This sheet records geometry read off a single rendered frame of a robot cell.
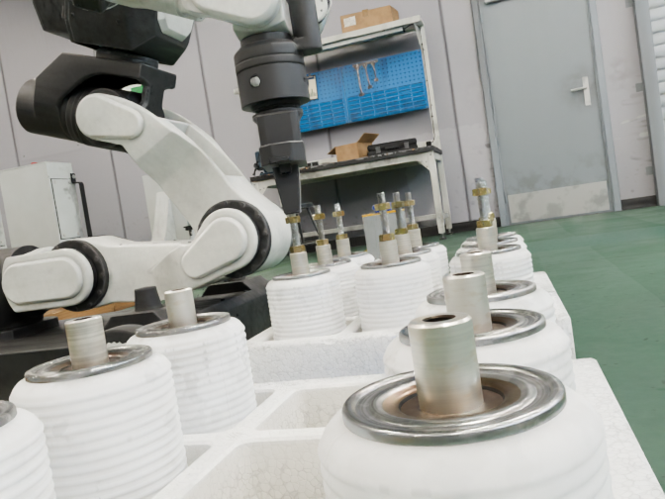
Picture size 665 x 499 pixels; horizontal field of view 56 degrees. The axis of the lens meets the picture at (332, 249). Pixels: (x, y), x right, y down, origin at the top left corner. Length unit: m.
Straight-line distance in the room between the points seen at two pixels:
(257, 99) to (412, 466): 0.64
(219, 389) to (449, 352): 0.30
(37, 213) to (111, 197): 3.73
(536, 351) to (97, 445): 0.24
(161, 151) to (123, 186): 5.89
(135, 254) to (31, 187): 2.26
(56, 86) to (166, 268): 0.42
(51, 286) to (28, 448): 1.02
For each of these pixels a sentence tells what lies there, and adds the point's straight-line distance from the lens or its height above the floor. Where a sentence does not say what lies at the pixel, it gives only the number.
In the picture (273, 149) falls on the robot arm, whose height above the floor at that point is 0.41.
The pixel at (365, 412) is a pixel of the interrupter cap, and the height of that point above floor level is 0.25.
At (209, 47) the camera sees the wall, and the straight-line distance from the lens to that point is 6.72.
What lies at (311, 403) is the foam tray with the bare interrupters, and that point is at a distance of 0.56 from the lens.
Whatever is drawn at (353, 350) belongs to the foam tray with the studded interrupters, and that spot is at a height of 0.16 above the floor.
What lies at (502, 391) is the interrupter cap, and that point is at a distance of 0.23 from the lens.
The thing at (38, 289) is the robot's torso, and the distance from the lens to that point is 1.36.
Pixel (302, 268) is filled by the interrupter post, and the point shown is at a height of 0.26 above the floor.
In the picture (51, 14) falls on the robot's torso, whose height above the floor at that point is 0.77.
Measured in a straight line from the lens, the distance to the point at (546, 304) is 0.44.
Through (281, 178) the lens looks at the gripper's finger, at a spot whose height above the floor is 0.38.
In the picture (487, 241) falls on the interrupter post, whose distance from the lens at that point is 0.76.
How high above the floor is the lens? 0.32
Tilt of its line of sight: 3 degrees down
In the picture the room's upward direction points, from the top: 9 degrees counter-clockwise
